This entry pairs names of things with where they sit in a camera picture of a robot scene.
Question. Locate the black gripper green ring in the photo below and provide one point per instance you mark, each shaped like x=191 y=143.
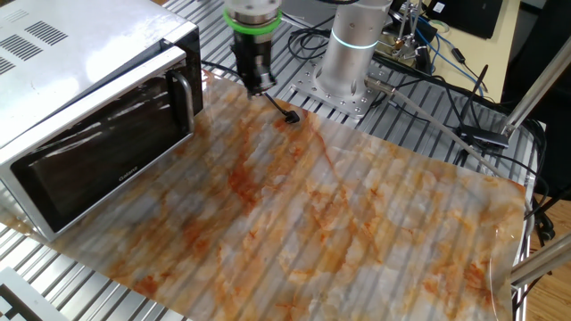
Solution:
x=252 y=53

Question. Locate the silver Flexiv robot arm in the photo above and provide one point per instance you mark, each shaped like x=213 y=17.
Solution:
x=348 y=62

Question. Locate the silver microwave oven body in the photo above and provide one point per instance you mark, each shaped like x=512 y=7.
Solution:
x=80 y=49

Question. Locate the orange marble pattern mat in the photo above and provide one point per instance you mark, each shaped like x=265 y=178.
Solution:
x=312 y=223

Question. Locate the small metal brass stand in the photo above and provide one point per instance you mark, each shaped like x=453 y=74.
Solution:
x=403 y=42

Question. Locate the black laptop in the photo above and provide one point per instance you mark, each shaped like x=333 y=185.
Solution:
x=468 y=15

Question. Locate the yellow wooden desk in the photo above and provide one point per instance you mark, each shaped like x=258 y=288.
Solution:
x=482 y=53

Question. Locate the black white marker sheet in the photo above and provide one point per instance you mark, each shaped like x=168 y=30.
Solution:
x=18 y=294

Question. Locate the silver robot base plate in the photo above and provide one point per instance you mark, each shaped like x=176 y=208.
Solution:
x=308 y=84

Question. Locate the black clamp mount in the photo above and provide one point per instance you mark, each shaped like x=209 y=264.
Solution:
x=484 y=136

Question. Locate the aluminium frame strut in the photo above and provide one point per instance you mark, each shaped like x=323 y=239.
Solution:
x=535 y=89
x=540 y=263

